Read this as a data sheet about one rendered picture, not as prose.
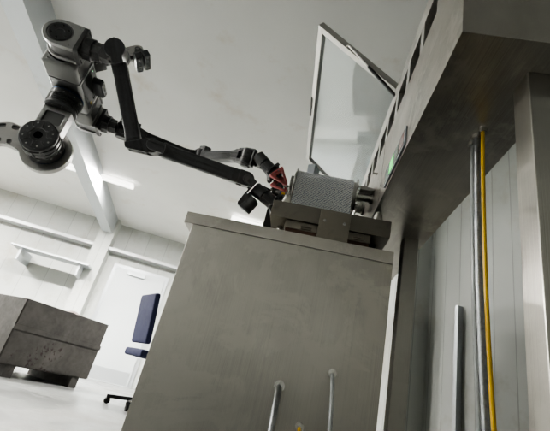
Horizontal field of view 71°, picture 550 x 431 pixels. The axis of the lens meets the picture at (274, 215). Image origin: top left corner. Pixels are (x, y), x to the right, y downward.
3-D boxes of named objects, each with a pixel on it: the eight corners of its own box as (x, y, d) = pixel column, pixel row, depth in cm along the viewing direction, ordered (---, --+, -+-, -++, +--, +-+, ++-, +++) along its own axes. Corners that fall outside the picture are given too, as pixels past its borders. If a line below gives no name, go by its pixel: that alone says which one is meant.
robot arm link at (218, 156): (190, 164, 202) (197, 144, 203) (199, 168, 206) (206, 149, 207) (242, 165, 171) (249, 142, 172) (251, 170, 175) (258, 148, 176)
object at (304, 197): (284, 229, 150) (293, 189, 157) (345, 242, 147) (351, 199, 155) (284, 229, 149) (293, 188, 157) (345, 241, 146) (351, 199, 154)
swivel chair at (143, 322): (164, 413, 439) (197, 310, 488) (168, 421, 380) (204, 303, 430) (103, 399, 425) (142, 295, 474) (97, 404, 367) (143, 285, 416)
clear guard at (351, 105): (310, 158, 275) (310, 158, 275) (357, 208, 257) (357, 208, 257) (323, 31, 180) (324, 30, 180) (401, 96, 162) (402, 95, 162)
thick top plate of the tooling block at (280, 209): (271, 233, 144) (275, 219, 147) (379, 255, 140) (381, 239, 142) (269, 215, 130) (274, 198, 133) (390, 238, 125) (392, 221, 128)
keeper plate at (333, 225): (315, 240, 126) (321, 210, 130) (345, 246, 125) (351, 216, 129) (316, 238, 123) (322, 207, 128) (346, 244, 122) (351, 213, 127)
